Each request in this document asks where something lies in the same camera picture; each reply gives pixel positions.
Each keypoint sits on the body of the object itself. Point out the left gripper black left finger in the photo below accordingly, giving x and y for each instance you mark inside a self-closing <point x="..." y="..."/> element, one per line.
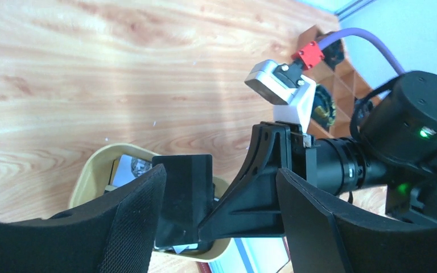
<point x="112" y="233"/>

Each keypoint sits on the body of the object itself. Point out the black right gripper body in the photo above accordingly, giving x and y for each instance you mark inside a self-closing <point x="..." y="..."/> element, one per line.
<point x="336" y="165"/>

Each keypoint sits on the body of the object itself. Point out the black tape roll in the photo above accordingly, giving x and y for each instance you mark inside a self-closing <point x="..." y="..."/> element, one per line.
<point x="323" y="108"/>
<point x="334" y="54"/>

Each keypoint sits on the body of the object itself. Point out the red leather card holder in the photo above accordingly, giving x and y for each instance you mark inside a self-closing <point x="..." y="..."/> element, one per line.
<point x="250" y="255"/>

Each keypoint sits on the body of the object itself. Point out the wooden compartment organizer tray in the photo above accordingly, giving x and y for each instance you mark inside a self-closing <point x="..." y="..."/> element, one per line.
<point x="345" y="84"/>

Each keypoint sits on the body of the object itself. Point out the black tape roll left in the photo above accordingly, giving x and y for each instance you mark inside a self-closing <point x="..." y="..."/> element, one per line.
<point x="323" y="108"/>

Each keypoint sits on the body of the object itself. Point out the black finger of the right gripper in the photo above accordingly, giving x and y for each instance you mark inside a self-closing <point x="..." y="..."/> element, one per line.
<point x="249" y="208"/>

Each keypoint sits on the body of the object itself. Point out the black credit card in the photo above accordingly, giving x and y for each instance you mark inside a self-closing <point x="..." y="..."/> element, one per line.
<point x="188" y="198"/>

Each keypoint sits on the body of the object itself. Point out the black tape roll top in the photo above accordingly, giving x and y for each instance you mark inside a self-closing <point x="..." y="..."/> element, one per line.
<point x="334" y="54"/>

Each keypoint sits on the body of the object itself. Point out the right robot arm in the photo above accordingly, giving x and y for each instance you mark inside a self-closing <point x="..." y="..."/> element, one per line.
<point x="395" y="145"/>

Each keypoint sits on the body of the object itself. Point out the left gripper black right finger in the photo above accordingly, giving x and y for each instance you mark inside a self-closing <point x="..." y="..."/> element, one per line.
<point x="327" y="234"/>

